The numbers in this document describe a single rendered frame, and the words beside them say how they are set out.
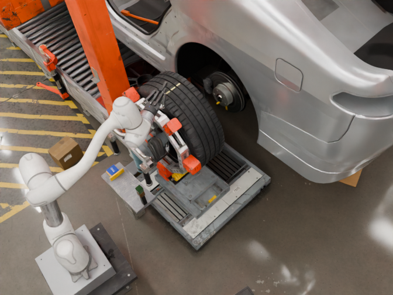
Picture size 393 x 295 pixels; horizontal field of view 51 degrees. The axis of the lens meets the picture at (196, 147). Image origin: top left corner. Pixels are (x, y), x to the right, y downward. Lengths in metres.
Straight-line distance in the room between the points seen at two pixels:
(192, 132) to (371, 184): 1.72
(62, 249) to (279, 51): 1.65
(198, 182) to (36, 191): 1.39
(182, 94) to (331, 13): 1.39
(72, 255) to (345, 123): 1.69
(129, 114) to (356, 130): 1.10
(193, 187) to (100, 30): 1.36
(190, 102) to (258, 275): 1.37
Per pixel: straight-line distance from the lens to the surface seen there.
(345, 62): 1.94
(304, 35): 1.99
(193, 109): 2.41
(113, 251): 2.94
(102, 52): 2.55
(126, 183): 2.98
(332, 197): 3.43
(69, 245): 2.60
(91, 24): 2.43
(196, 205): 3.13
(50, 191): 2.15
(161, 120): 2.39
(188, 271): 3.11
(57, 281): 2.86
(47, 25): 4.92
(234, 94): 2.77
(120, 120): 2.03
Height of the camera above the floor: 2.92
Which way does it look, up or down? 54 degrees down
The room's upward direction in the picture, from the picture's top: 7 degrees counter-clockwise
